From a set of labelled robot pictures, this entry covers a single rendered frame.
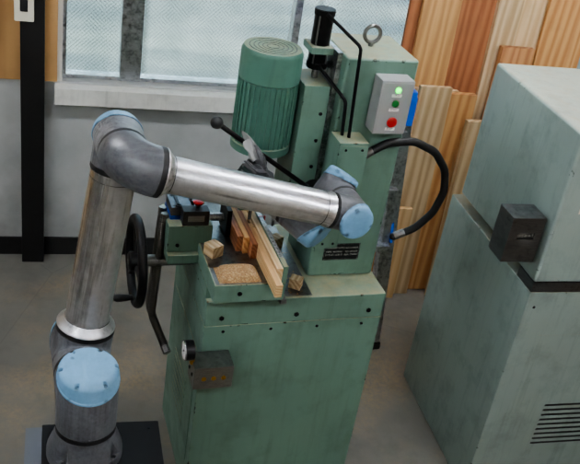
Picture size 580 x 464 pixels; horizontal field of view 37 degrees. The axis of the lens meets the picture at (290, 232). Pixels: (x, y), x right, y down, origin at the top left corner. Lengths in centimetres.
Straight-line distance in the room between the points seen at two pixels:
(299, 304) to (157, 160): 90
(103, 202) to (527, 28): 253
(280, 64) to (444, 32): 163
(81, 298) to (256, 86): 75
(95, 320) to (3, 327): 154
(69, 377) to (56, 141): 195
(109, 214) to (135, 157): 23
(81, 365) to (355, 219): 75
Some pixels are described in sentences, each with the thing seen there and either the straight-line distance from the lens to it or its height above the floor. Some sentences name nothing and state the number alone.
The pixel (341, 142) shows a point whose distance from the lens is 241.
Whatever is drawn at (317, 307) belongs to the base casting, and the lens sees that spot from 265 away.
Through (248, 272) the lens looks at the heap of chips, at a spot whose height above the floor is 92.
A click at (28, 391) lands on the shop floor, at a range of 342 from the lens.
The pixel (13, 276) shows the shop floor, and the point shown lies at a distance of 404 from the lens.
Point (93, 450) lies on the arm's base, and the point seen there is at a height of 67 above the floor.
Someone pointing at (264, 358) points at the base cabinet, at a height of 57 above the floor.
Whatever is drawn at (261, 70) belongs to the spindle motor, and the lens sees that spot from 238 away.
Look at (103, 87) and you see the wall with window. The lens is 380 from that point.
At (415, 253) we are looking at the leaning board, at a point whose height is 20.
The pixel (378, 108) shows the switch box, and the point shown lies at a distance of 243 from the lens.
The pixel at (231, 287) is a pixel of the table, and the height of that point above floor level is 89.
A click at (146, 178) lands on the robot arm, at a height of 139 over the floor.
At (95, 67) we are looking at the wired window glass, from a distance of 387.
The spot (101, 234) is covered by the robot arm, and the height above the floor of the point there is 117.
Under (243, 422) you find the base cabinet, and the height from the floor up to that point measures 31.
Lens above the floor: 225
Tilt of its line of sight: 30 degrees down
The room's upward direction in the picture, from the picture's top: 10 degrees clockwise
